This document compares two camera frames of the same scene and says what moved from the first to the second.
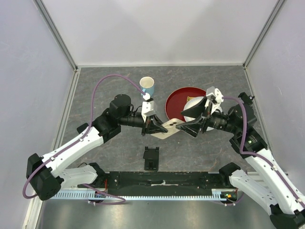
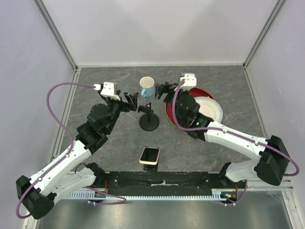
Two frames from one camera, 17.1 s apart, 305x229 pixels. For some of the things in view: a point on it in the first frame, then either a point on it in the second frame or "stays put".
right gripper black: [193, 128] → [166, 88]
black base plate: [159, 183] stays put
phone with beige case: [170, 125] → [149, 155]
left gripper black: [148, 125] → [127, 107]
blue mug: [147, 85] stays put
